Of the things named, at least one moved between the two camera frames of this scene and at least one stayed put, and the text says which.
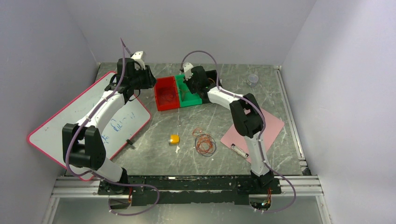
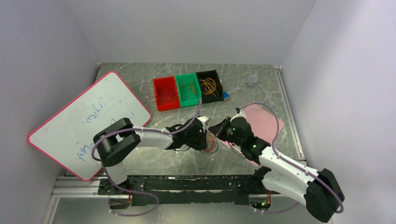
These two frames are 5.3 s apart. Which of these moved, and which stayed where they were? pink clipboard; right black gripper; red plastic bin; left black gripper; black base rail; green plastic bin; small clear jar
Moved: right black gripper; left black gripper
Stayed: small clear jar; red plastic bin; green plastic bin; black base rail; pink clipboard
